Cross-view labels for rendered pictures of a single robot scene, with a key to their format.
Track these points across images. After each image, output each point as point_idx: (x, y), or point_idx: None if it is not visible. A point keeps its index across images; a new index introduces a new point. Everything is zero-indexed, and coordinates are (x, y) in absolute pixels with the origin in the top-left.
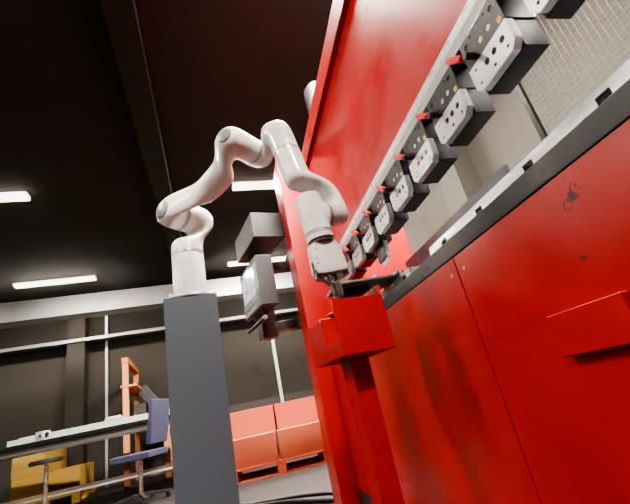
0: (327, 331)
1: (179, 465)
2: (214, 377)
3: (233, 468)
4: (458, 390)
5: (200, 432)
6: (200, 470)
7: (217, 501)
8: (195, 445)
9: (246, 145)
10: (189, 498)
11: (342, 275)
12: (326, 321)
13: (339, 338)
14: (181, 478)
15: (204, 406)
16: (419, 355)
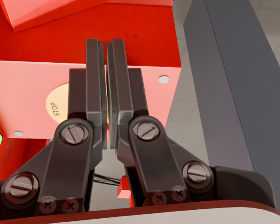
0: (160, 34)
1: None
2: (271, 174)
3: (228, 73)
4: None
5: (272, 114)
6: (263, 82)
7: (240, 56)
8: (274, 103)
9: None
10: (268, 66)
11: (25, 178)
12: (158, 59)
13: (121, 14)
14: None
15: (275, 140)
16: None
